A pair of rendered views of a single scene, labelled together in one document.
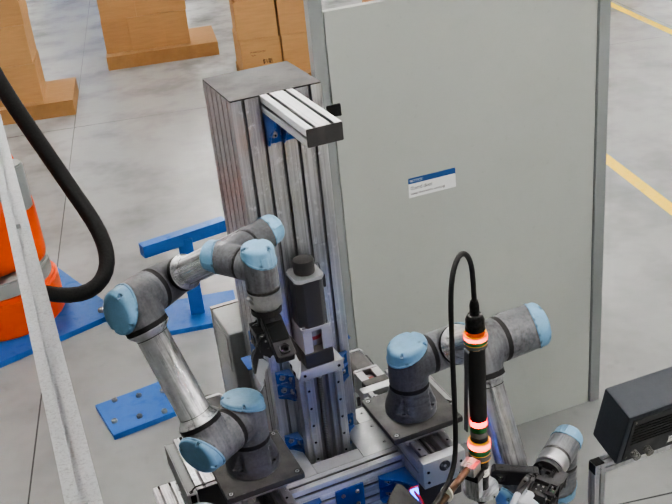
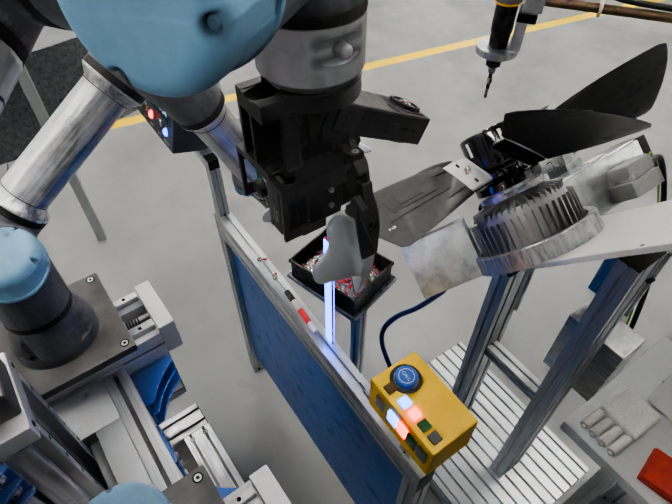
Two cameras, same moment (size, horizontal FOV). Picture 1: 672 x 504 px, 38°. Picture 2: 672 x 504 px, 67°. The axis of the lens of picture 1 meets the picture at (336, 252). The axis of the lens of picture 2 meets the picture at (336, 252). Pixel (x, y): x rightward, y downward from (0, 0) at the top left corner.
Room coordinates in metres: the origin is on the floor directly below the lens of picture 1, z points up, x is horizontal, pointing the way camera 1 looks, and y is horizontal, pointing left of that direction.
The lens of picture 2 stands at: (2.00, 0.49, 1.85)
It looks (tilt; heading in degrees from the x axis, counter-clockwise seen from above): 47 degrees down; 254
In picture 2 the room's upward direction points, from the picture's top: straight up
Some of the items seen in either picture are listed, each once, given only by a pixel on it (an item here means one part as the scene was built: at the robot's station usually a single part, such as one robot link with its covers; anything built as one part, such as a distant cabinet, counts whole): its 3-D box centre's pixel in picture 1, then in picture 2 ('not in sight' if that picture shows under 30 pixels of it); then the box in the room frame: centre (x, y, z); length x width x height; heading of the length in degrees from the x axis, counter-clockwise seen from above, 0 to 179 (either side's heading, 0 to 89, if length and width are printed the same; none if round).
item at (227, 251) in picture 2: not in sight; (244, 309); (2.01, -0.62, 0.39); 0.04 x 0.04 x 0.78; 19
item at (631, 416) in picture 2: not in sight; (620, 420); (1.32, 0.23, 0.87); 0.15 x 0.09 x 0.02; 15
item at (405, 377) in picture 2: not in sight; (406, 377); (1.76, 0.12, 1.08); 0.04 x 0.04 x 0.02
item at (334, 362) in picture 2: not in sight; (303, 323); (1.88, -0.21, 0.82); 0.90 x 0.04 x 0.08; 109
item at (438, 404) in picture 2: not in sight; (419, 412); (1.75, 0.16, 1.02); 0.16 x 0.10 x 0.11; 109
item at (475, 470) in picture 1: (478, 473); (509, 24); (1.49, -0.23, 1.50); 0.09 x 0.07 x 0.10; 144
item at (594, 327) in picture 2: not in sight; (548, 398); (1.27, 0.04, 0.57); 0.09 x 0.04 x 1.15; 19
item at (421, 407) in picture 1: (410, 394); (46, 319); (2.36, -0.17, 1.09); 0.15 x 0.15 x 0.10
